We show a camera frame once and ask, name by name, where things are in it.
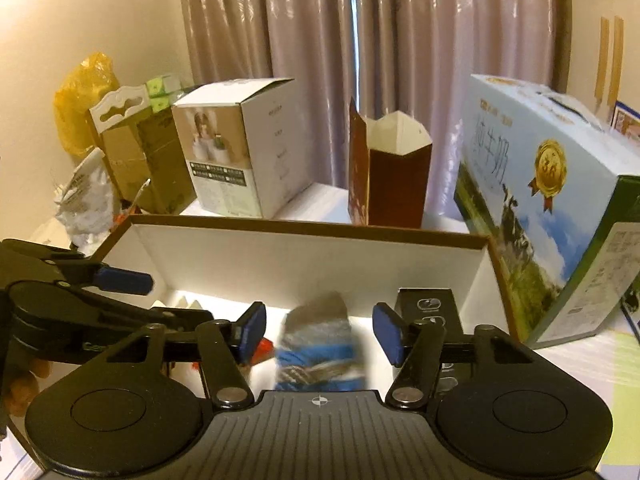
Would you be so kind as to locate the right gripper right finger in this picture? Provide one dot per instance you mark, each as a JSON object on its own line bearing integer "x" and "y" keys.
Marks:
{"x": 415, "y": 349}

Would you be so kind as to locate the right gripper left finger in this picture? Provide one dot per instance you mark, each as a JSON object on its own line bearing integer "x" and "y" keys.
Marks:
{"x": 223, "y": 347}

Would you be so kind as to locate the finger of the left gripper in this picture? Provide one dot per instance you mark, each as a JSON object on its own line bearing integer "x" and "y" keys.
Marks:
{"x": 123, "y": 281}
{"x": 183, "y": 329}

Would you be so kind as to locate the red snack packet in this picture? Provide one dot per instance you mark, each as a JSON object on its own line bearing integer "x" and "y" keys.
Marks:
{"x": 264, "y": 352}

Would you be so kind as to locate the striped knitted sock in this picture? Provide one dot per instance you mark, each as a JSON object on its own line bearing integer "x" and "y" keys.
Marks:
{"x": 317, "y": 350}

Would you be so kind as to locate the person's left hand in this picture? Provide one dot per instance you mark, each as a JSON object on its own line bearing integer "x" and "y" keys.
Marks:
{"x": 20, "y": 384}

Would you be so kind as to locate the large brown cardboard box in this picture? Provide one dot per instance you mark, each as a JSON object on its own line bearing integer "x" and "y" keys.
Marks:
{"x": 228, "y": 263}

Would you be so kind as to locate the white crumpled plastic bag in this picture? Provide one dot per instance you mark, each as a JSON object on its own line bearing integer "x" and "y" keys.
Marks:
{"x": 87, "y": 204}

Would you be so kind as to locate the brown cardboard carton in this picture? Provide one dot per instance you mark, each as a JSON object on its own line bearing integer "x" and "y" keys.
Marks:
{"x": 146, "y": 158}

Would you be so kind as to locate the white cardboard hanger piece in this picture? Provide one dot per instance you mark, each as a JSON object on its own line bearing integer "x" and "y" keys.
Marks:
{"x": 118, "y": 105}

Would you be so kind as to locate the white photo product box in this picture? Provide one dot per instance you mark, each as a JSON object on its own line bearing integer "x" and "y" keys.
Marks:
{"x": 244, "y": 145}

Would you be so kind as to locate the dark red paper box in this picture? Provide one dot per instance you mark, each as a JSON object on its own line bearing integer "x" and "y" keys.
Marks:
{"x": 389, "y": 163}

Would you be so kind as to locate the green tissue packs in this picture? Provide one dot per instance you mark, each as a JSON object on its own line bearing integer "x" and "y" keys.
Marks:
{"x": 163, "y": 91}

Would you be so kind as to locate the yellow plastic bag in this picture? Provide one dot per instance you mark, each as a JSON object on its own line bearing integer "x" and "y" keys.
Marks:
{"x": 84, "y": 87}

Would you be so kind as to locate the light blue milk box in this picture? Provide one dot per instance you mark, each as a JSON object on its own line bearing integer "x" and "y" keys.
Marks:
{"x": 558, "y": 192}

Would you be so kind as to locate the blue milk carton box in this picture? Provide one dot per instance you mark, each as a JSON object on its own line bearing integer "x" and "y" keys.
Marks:
{"x": 626, "y": 121}

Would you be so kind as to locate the brown curtain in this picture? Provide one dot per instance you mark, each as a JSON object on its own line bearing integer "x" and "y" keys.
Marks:
{"x": 415, "y": 56}

